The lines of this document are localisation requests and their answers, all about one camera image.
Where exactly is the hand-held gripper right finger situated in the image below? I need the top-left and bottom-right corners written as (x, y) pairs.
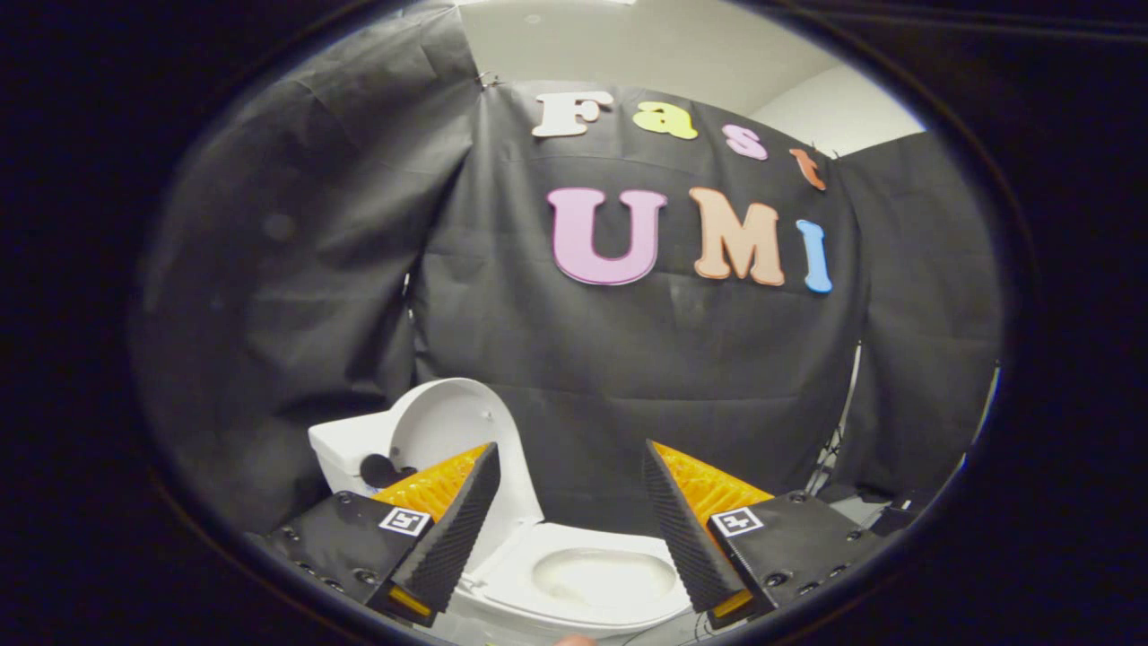
top-left (641, 440), bottom-right (893, 629)

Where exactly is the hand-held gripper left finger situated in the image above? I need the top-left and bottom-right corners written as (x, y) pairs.
top-left (247, 441), bottom-right (503, 629)

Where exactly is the white toilet lid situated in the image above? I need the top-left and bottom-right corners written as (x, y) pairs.
top-left (390, 377), bottom-right (545, 575)

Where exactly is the white toilet seat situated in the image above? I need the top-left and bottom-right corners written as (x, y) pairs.
top-left (471, 523), bottom-right (696, 631)

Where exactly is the white toilet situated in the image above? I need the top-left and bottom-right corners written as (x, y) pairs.
top-left (308, 413), bottom-right (696, 642)

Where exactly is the black backdrop cloth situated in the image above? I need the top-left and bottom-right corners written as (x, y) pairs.
top-left (130, 0), bottom-right (1001, 539)

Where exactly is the black box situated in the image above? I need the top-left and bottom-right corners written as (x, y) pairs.
top-left (883, 489), bottom-right (938, 537)

